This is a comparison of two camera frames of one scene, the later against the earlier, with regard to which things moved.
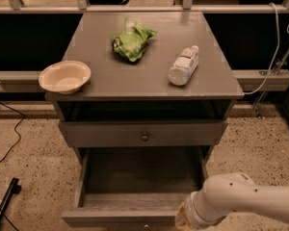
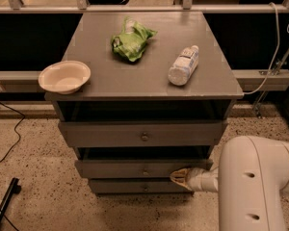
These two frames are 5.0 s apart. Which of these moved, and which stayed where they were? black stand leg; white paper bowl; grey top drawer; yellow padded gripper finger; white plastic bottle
Moved: yellow padded gripper finger
Stayed: grey top drawer; white plastic bottle; black stand leg; white paper bowl
